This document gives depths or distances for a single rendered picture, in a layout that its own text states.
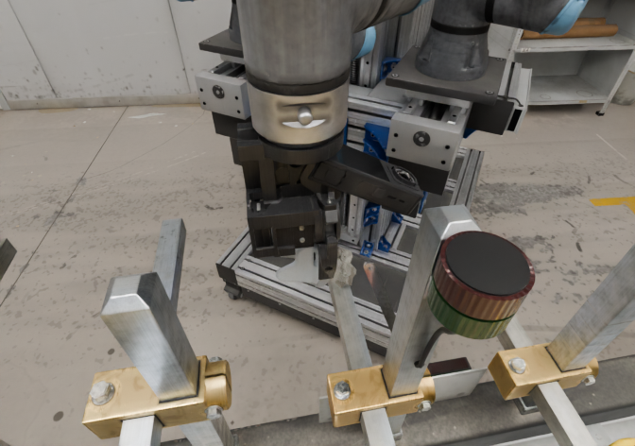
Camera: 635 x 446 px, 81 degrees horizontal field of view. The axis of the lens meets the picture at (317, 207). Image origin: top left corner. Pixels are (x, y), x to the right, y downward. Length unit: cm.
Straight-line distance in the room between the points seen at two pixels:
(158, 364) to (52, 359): 144
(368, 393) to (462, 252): 30
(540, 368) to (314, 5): 55
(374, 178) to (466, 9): 56
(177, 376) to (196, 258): 149
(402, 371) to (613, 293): 25
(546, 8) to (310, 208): 58
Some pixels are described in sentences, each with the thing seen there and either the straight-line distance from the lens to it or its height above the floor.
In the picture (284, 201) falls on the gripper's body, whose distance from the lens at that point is 33.
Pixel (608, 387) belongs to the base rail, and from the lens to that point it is 87.
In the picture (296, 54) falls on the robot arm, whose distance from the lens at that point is 24.
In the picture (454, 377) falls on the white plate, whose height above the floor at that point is 79.
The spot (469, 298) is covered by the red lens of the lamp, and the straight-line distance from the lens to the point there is 26.
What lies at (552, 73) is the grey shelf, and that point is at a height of 15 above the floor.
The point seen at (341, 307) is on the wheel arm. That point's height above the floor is 86.
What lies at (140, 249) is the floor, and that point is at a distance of 201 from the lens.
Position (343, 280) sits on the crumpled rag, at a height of 87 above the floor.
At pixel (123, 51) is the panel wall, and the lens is 318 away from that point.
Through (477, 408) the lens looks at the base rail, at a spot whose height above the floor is 70.
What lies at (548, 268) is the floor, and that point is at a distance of 204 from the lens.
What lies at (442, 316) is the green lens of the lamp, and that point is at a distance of 29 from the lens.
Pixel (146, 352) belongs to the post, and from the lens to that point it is 36.
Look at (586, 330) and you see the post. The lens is 59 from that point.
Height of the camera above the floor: 136
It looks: 42 degrees down
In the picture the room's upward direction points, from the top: straight up
